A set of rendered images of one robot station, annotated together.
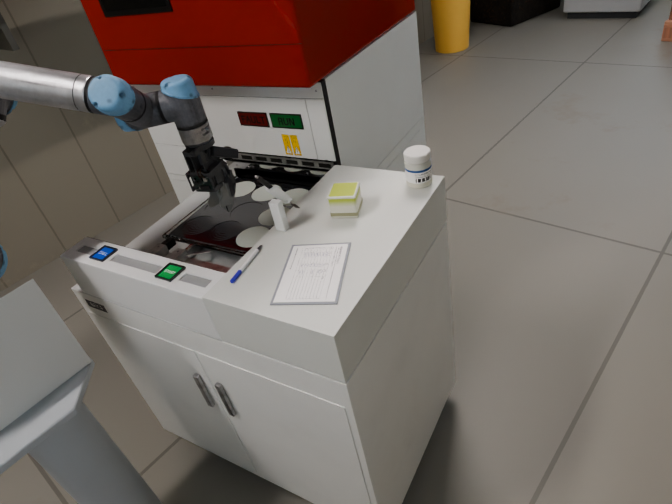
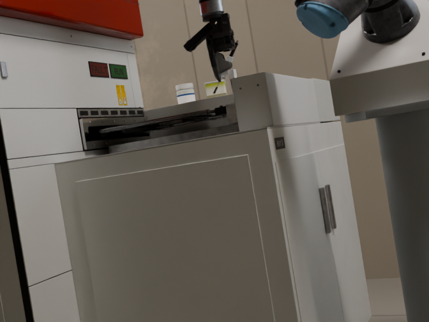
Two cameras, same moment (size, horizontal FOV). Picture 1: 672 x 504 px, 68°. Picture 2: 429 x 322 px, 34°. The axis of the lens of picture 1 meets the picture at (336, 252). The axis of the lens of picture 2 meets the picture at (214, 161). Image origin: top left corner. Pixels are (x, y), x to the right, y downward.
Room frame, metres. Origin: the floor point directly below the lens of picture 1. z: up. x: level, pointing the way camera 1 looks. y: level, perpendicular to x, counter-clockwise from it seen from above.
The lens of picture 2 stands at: (1.86, 2.45, 0.78)
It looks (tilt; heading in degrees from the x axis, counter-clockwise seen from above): 1 degrees down; 254
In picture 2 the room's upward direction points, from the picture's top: 9 degrees counter-clockwise
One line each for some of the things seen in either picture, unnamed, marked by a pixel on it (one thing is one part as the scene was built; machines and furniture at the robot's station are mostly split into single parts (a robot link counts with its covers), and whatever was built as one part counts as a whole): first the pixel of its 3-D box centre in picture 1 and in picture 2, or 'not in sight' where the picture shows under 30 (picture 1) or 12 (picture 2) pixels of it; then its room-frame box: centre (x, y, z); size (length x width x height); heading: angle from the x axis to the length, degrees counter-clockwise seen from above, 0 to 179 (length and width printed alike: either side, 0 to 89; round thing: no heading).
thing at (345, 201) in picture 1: (345, 200); (216, 91); (1.11, -0.05, 1.00); 0.07 x 0.07 x 0.07; 70
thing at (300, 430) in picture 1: (285, 349); (240, 263); (1.21, 0.24, 0.41); 0.96 x 0.64 x 0.82; 53
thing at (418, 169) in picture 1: (418, 167); (186, 96); (1.17, -0.26, 1.01); 0.07 x 0.07 x 0.10
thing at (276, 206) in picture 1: (280, 203); (228, 75); (1.11, 0.11, 1.03); 0.06 x 0.04 x 0.13; 143
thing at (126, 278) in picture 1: (147, 283); (280, 102); (1.09, 0.51, 0.89); 0.55 x 0.09 x 0.14; 53
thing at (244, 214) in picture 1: (246, 211); (177, 120); (1.34, 0.24, 0.90); 0.34 x 0.34 x 0.01; 53
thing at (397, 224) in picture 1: (339, 253); (244, 115); (1.03, -0.01, 0.89); 0.62 x 0.35 x 0.14; 143
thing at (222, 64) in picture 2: (215, 199); (221, 66); (1.18, 0.28, 1.05); 0.06 x 0.03 x 0.09; 153
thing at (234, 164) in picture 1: (280, 177); (117, 131); (1.52, 0.13, 0.89); 0.44 x 0.02 x 0.10; 53
